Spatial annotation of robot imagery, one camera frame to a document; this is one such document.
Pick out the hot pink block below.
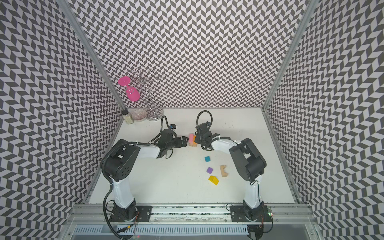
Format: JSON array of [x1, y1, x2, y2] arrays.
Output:
[[189, 134, 194, 144]]

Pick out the purple block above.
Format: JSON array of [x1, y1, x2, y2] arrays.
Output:
[[207, 167, 213, 175]]

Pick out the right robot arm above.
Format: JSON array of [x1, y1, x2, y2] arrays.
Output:
[[196, 122, 267, 222]]

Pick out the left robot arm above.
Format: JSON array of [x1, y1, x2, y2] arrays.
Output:
[[101, 129, 189, 222]]

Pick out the natural wood arch block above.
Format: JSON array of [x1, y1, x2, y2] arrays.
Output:
[[220, 165, 228, 178]]

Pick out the yellow block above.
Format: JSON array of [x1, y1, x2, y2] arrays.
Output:
[[209, 176, 219, 186]]

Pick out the striped ceramic bowl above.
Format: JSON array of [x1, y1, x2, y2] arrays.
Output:
[[131, 109, 148, 122]]

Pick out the glass spice jar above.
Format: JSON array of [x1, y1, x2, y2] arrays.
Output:
[[122, 109, 134, 125]]

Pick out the pink plastic wine glass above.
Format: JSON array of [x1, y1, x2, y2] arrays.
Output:
[[118, 76, 141, 102]]

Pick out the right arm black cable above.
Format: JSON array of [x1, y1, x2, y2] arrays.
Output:
[[195, 110, 214, 133]]

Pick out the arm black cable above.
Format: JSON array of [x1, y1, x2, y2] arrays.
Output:
[[195, 110, 214, 133], [100, 115, 173, 240]]

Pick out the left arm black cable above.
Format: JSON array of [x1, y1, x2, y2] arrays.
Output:
[[100, 115, 173, 240]]

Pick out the chrome wire glass stand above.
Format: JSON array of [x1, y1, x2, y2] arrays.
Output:
[[132, 68, 164, 122]]

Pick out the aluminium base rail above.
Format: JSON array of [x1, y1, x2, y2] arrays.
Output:
[[59, 204, 323, 240]]

